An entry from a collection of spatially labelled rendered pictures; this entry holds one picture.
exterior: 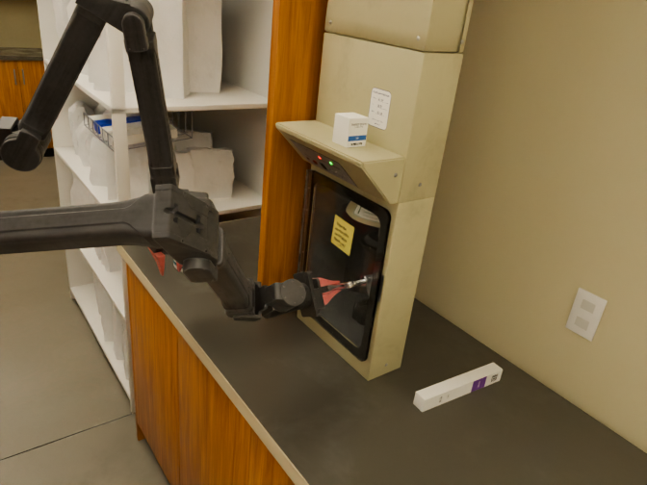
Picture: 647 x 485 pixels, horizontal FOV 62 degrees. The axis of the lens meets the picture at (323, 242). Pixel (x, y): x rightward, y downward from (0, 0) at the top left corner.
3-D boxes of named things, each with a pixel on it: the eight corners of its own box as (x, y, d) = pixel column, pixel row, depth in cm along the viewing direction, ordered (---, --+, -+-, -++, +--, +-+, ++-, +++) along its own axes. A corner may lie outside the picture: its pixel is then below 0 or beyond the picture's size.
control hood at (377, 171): (311, 159, 135) (315, 119, 131) (399, 203, 112) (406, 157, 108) (271, 163, 128) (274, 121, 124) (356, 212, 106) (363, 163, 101)
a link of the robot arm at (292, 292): (230, 280, 116) (230, 319, 113) (250, 265, 106) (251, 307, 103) (281, 285, 121) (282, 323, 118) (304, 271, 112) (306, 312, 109)
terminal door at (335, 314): (298, 303, 152) (311, 167, 135) (366, 364, 130) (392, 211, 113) (296, 304, 151) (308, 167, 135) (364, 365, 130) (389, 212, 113)
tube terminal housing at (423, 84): (362, 295, 169) (402, 36, 136) (437, 352, 146) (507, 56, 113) (296, 316, 155) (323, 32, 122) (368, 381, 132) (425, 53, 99)
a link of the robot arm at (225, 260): (176, 197, 77) (172, 269, 74) (216, 195, 77) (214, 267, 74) (230, 280, 118) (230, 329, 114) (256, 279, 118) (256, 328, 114)
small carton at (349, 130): (349, 140, 116) (353, 112, 114) (365, 145, 113) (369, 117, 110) (331, 141, 113) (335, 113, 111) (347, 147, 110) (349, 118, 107)
